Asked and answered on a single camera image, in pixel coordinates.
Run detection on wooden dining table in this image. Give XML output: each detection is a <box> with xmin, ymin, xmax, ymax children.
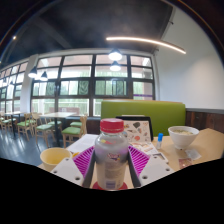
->
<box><xmin>1</xmin><ymin>110</ymin><xmax>24</xmax><ymax>138</ymax></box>
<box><xmin>39</xmin><ymin>111</ymin><xmax>78</xmax><ymax>148</ymax></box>

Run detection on wooden chairs with green seats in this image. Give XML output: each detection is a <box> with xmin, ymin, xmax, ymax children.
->
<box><xmin>0</xmin><ymin>112</ymin><xmax>88</xmax><ymax>148</ymax></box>

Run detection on white paper sheets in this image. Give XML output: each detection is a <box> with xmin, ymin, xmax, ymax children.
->
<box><xmin>66</xmin><ymin>133</ymin><xmax>99</xmax><ymax>154</ymax></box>

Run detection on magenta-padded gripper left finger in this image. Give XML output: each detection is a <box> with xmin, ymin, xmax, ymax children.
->
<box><xmin>49</xmin><ymin>145</ymin><xmax>98</xmax><ymax>189</ymax></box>

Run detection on white drink bottle red cap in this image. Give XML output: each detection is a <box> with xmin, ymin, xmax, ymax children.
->
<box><xmin>94</xmin><ymin>117</ymin><xmax>130</xmax><ymax>192</ymax></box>

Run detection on long curved ceiling light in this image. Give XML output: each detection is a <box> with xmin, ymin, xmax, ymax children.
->
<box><xmin>105</xmin><ymin>35</ymin><xmax>187</xmax><ymax>55</ymax></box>

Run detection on small blue-capped white bottle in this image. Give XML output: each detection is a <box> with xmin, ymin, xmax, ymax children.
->
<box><xmin>155</xmin><ymin>132</ymin><xmax>165</xmax><ymax>150</ymax></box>

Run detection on small brown packet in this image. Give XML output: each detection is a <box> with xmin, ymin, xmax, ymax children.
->
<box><xmin>178</xmin><ymin>157</ymin><xmax>194</xmax><ymax>169</ymax></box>

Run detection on small white packet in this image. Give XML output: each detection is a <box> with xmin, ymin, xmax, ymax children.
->
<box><xmin>185</xmin><ymin>148</ymin><xmax>202</xmax><ymax>161</ymax></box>

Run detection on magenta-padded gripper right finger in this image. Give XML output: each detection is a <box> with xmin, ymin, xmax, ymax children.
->
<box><xmin>127</xmin><ymin>144</ymin><xmax>176</xmax><ymax>189</ymax></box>

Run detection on green upholstered bench backrest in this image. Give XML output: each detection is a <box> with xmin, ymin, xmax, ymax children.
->
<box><xmin>100</xmin><ymin>99</ymin><xmax>187</xmax><ymax>138</ymax></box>

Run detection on large grid window wall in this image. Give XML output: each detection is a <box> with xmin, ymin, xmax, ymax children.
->
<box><xmin>0</xmin><ymin>53</ymin><xmax>156</xmax><ymax>118</ymax></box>

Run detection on black pendant lamps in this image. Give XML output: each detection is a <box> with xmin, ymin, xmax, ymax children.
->
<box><xmin>27</xmin><ymin>48</ymin><xmax>124</xmax><ymax>83</ymax></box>

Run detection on cream yellow mug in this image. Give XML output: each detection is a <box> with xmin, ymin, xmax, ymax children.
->
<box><xmin>39</xmin><ymin>147</ymin><xmax>73</xmax><ymax>173</ymax></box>

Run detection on white ceramic bowl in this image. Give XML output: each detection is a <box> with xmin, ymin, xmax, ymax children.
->
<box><xmin>167</xmin><ymin>125</ymin><xmax>200</xmax><ymax>150</ymax></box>

